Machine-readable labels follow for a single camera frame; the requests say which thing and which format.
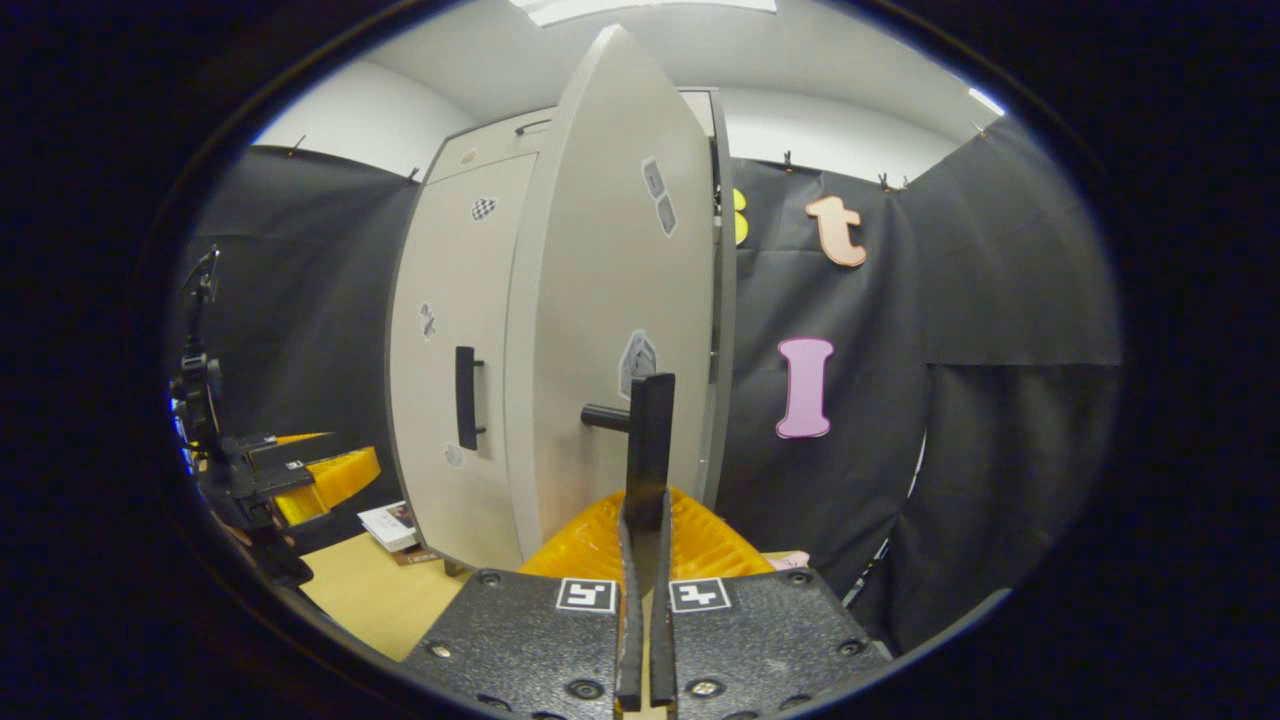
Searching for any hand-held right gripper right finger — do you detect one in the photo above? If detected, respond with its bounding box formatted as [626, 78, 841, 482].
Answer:
[648, 488, 894, 719]

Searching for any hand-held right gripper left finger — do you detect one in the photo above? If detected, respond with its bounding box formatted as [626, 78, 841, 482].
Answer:
[400, 488, 646, 719]

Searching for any black door handle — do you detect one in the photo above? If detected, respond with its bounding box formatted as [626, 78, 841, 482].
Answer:
[455, 346, 488, 452]
[580, 373, 677, 593]

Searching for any grey shoe cabinet door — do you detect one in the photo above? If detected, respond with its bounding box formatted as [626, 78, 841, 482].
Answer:
[503, 24, 723, 561]
[387, 152, 541, 573]

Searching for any grey double-door shoe cabinet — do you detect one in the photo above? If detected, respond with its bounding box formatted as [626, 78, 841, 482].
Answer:
[385, 88, 739, 581]

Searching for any white booklet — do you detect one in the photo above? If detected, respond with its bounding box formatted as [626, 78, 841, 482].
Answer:
[357, 501, 423, 554]

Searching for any black backdrop cloth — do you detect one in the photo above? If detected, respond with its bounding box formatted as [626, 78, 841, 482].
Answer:
[715, 115, 1123, 656]
[165, 145, 421, 531]

